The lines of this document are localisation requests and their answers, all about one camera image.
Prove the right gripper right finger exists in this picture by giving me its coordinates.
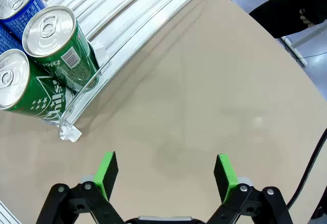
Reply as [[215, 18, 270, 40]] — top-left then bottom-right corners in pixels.
[[205, 153, 293, 224]]

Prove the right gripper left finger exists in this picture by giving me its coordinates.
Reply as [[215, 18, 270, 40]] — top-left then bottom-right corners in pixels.
[[35, 151, 126, 224]]

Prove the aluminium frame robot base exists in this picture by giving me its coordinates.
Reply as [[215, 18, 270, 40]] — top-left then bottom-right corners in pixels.
[[0, 200, 21, 224]]

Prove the person's left hand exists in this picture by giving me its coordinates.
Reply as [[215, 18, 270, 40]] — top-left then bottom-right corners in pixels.
[[299, 8, 314, 27]]

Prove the green cider can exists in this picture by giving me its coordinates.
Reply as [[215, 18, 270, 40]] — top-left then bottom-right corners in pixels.
[[22, 5, 101, 95], [0, 48, 68, 127]]

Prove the white table leg foot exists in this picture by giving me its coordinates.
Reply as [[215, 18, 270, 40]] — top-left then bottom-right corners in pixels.
[[280, 22, 327, 68]]

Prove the blue Pocari can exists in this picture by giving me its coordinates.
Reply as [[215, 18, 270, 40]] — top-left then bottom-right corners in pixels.
[[0, 24, 24, 55], [0, 0, 48, 42]]

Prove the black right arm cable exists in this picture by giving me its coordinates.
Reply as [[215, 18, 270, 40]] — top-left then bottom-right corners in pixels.
[[285, 128, 327, 207]]

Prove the white wire can dispenser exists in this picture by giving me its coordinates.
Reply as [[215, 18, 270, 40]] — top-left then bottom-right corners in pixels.
[[38, 0, 217, 143]]

